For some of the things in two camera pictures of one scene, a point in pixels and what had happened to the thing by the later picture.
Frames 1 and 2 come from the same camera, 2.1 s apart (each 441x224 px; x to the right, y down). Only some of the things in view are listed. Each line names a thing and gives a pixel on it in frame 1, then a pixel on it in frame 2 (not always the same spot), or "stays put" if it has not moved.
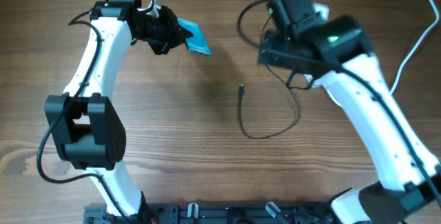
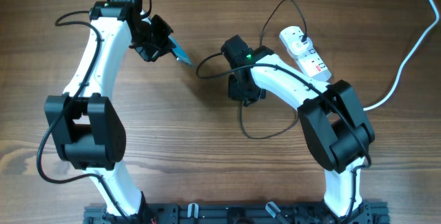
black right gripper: (273, 49) to (233, 92)
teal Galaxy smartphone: (198, 43) to (180, 54)
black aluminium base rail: (229, 213) stays put
